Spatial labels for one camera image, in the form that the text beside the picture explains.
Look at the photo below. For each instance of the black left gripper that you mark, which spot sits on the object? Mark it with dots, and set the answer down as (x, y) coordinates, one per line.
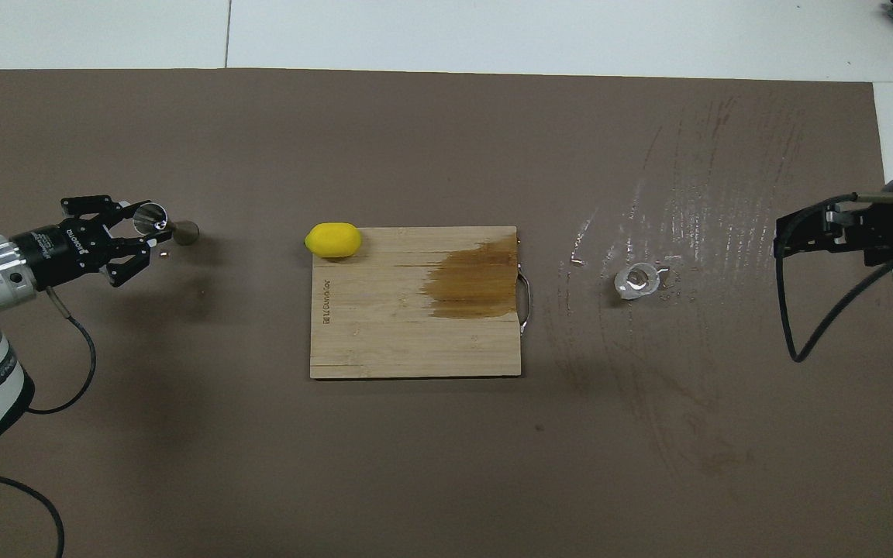
(59, 249)

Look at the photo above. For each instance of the steel double jigger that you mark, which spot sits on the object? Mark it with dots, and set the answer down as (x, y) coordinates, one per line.
(184, 232)

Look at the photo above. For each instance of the yellow lemon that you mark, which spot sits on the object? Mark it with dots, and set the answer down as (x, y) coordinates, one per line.
(332, 239)

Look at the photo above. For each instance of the wooden cutting board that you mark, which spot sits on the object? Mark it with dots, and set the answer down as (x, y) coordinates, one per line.
(384, 325)

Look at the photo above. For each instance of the brown table mat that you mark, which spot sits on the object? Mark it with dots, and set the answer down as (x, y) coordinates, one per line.
(415, 465)

